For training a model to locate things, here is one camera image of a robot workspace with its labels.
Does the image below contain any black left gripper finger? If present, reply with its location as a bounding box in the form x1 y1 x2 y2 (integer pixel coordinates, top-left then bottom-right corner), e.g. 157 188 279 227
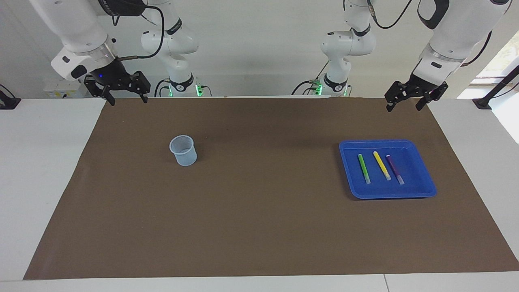
415 82 449 111
384 81 411 112

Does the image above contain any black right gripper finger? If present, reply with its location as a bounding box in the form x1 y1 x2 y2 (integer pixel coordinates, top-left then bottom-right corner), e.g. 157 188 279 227
129 71 152 103
84 76 116 106

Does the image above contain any yellow pen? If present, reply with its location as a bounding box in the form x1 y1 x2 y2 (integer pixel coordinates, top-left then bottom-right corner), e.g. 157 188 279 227
373 151 392 181

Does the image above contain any purple pen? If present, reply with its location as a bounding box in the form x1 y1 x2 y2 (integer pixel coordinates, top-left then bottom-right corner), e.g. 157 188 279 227
386 155 405 185

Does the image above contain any green pen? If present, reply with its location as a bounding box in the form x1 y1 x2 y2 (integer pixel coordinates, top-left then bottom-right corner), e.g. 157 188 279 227
358 154 371 184

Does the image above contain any translucent plastic cup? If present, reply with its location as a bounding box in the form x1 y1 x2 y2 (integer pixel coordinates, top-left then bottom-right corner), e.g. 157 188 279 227
169 135 198 167

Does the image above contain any blue plastic tray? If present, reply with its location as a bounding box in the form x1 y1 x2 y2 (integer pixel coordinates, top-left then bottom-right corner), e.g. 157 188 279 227
339 140 438 200

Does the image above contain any black table clamp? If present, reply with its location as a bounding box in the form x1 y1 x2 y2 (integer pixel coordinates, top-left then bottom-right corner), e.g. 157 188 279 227
0 84 21 110

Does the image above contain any brown table mat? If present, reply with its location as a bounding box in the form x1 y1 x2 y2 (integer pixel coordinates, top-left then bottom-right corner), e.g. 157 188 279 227
23 97 519 280

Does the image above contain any black base cable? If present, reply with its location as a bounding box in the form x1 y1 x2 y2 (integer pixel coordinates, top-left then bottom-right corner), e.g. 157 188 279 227
154 78 172 98
291 79 325 96

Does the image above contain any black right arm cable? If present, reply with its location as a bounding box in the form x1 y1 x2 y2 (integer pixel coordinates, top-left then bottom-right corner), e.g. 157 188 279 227
112 4 165 61

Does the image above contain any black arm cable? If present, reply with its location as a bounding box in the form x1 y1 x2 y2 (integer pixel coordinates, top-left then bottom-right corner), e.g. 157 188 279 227
367 0 493 67
112 4 165 61

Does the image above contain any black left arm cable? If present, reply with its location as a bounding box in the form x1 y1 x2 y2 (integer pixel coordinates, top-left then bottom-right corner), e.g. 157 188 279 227
367 0 493 67

